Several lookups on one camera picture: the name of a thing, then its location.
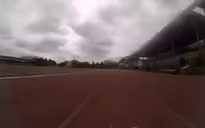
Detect row of trees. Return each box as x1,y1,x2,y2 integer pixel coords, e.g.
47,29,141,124
29,57,120,69

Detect red running track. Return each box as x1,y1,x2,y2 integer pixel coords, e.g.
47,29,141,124
0,68,205,128

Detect grandstand building with roof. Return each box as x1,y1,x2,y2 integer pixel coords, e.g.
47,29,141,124
118,0,205,76

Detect white painted kerb line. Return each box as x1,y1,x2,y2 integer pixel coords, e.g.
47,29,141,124
0,71,73,81

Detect grass field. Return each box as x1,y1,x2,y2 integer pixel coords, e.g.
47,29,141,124
0,63,94,79

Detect low building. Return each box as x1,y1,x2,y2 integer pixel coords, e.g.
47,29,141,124
0,53,33,66

